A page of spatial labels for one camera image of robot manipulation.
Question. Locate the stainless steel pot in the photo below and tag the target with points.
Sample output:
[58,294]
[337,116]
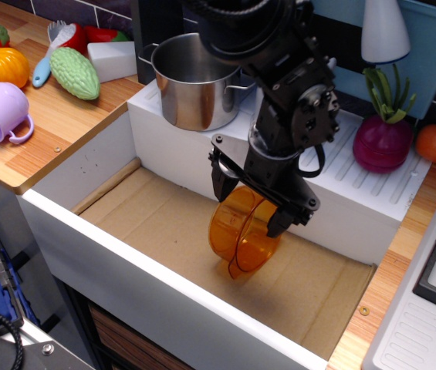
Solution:
[198,92]

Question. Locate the white rectangular block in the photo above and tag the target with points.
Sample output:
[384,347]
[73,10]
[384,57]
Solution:
[113,60]

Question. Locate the green toy bitter gourd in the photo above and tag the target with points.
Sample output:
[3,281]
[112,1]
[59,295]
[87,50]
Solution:
[75,73]

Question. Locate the grey toy faucet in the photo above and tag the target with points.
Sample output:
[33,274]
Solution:
[332,64]

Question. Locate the light blue plastic spork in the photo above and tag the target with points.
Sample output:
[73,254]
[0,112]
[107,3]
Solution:
[42,70]

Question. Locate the toy stove top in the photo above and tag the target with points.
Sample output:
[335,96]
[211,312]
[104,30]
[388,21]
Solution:
[406,338]

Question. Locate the white cone lamp shade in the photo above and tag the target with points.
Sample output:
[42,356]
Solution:
[384,37]

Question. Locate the lilac plastic cup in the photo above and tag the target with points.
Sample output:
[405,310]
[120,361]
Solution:
[15,121]

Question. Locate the orange transparent plastic pot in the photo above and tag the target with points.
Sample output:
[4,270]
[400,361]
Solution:
[238,231]

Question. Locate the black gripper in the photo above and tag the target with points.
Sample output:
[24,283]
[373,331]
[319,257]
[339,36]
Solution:
[276,178]

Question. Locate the wooden drawer front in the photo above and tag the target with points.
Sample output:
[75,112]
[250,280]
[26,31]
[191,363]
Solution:
[135,350]

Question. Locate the red toy chili pepper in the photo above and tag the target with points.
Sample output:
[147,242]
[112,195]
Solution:
[94,35]

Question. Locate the white toy sink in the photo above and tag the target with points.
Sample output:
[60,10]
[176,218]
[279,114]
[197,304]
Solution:
[358,218]

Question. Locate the purple toy beet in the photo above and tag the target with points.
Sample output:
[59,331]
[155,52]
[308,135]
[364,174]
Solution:
[383,140]

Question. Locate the red white toy vegetable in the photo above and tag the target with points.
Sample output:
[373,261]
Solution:
[73,36]

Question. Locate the cardboard sink liner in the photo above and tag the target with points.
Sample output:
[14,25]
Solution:
[304,292]

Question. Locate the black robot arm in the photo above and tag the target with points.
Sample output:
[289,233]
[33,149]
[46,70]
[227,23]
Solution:
[270,42]

